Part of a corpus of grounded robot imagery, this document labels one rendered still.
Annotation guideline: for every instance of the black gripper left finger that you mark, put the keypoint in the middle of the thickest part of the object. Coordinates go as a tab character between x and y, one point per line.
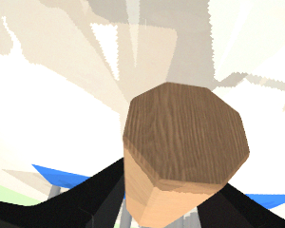
93	203

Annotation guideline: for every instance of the blue flat strip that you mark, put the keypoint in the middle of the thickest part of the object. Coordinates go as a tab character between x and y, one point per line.
67	180

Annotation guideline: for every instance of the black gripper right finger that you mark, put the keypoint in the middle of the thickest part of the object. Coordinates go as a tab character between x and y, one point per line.
229	208

